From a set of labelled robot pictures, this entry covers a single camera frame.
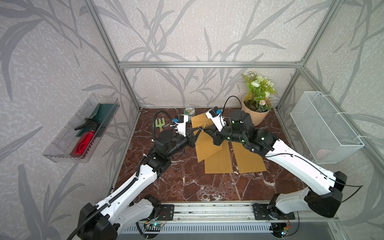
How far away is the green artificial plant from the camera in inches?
36.8

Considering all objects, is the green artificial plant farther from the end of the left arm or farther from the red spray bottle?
the red spray bottle

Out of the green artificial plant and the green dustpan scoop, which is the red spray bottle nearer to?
the green dustpan scoop

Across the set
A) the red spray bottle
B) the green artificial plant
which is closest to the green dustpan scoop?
the red spray bottle
